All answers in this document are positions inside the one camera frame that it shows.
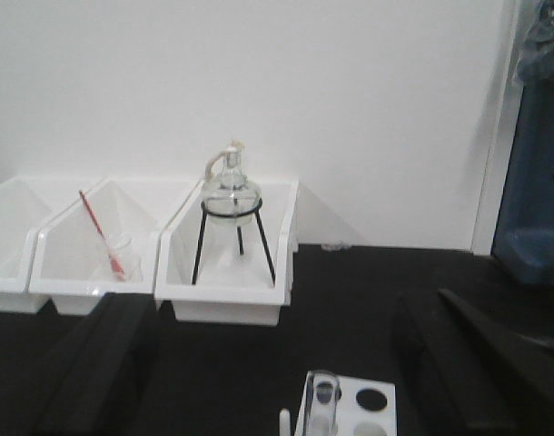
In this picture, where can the white storage bin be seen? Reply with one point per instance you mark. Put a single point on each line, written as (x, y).
(27, 205)
(67, 263)
(235, 291)

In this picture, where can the clear glass test tube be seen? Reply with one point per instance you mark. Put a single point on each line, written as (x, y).
(321, 397)

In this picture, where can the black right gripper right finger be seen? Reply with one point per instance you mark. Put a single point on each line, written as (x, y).
(463, 371)

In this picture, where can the white test tube rack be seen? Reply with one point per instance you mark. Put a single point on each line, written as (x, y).
(366, 407)

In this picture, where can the blue-grey pegboard drying rack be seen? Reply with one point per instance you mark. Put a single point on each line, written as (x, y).
(524, 237)

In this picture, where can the middle white storage bin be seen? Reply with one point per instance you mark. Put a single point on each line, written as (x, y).
(67, 263)

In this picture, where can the left white storage bin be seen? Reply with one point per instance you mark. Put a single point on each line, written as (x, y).
(27, 205)

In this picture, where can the glass alcohol lamp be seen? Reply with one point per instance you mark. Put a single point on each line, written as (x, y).
(228, 196)

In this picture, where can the small beaker in bin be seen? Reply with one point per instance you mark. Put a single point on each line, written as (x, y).
(121, 262)

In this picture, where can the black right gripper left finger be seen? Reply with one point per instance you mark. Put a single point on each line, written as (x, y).
(105, 380)

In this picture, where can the right white storage bin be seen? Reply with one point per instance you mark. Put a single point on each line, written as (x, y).
(235, 291)

